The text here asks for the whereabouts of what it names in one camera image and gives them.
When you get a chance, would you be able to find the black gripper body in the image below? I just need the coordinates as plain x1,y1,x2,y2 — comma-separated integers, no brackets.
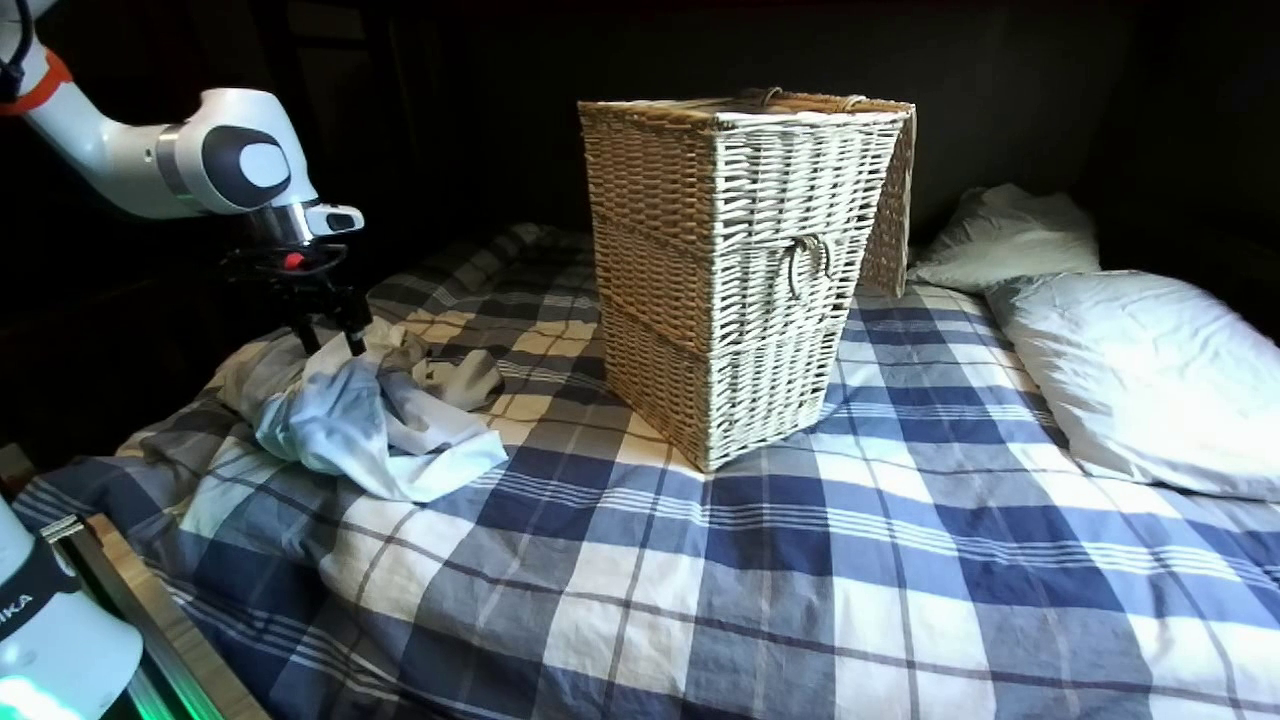
268,256,374,332

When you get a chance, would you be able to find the white cloth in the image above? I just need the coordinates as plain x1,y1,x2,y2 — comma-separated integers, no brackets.
253,353,514,507

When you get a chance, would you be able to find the crumpled grey cloth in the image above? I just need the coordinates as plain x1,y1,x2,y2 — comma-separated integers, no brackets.
210,315,508,421

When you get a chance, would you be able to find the wicker laundry basket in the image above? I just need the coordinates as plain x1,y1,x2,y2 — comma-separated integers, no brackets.
578,89,921,475

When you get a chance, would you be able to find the metal robot mounting platform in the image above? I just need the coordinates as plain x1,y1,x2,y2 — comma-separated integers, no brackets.
0,441,273,720

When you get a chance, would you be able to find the blue plaid bedspread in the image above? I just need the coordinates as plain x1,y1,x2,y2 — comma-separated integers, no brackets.
11,220,1280,720

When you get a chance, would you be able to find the small grey-white pillow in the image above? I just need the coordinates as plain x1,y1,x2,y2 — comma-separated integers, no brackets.
911,179,1106,294

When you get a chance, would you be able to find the large white pillow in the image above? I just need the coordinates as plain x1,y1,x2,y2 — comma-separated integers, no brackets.
994,268,1280,502

